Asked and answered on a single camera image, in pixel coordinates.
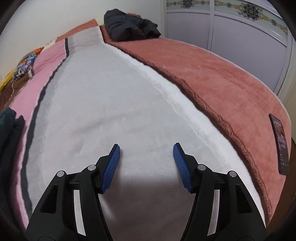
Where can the black smartphone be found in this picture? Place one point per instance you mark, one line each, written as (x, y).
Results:
(281, 145)

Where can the lilac wardrobe sliding doors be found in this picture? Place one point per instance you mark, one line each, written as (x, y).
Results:
(251, 34)

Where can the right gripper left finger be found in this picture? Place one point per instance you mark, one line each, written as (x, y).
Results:
(106, 168)

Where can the pink grey white blanket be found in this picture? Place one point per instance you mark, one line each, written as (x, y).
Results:
(83, 100)

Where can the terracotta bed sheet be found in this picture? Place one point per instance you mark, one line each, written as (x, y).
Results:
(222, 92)

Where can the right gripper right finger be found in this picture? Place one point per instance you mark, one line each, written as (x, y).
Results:
(186, 166)

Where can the black folded garment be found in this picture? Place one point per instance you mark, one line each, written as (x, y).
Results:
(123, 27)

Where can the brown fleece blanket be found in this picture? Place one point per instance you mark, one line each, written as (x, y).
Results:
(11, 90)

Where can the teal puffer jacket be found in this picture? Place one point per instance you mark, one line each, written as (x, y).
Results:
(11, 130)

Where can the colourful patterned pillow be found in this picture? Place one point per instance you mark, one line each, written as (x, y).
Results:
(26, 63)

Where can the yellow cloth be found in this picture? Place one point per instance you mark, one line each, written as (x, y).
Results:
(9, 77)

